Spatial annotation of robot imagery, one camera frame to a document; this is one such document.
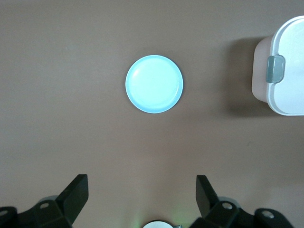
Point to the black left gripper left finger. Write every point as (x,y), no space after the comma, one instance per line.
(71,202)

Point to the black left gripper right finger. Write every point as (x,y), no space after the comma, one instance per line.
(209,204)

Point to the grey box lid clip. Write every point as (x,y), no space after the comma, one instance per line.
(276,69)

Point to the white lidded storage box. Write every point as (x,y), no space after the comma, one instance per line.
(289,59)

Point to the light blue round plate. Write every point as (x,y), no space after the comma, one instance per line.
(154,84)

